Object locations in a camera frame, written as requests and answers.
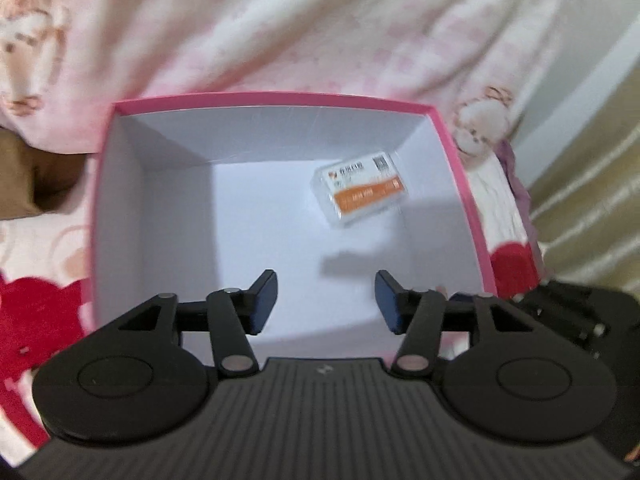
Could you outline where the pink cartoon pillow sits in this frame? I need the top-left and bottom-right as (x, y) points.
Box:
(1, 0), (573, 153)

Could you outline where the brown pillow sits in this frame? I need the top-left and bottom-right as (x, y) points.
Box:
(0, 128), (87, 220)

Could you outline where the beige striped curtain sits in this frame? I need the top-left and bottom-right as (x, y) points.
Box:
(529, 68), (639, 297)

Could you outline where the pink cardboard box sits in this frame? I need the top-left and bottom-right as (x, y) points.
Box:
(91, 92), (496, 360)

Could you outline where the white orange card box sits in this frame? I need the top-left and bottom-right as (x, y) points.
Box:
(311, 152), (408, 226)

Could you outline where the red bear bed sheet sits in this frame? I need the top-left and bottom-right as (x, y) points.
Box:
(1, 148), (540, 466)

